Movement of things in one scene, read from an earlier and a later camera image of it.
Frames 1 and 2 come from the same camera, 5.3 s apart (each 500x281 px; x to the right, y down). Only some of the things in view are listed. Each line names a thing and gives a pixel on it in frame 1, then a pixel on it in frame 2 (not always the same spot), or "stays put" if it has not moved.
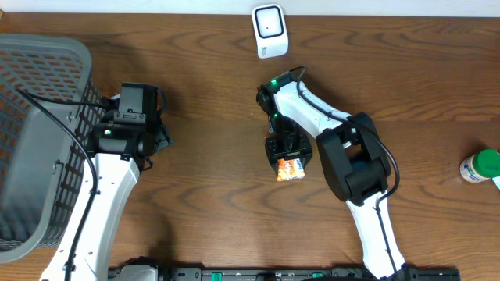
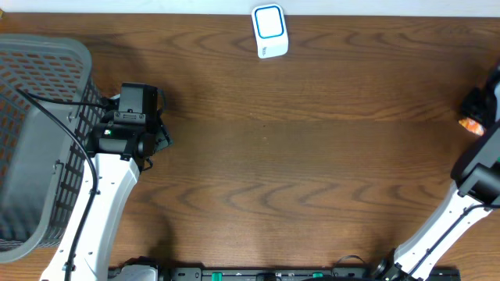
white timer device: (270, 30) stays put
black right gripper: (303, 151) -> (471, 108)
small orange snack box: (288, 168) -> (472, 126)
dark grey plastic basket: (48, 107) stays put
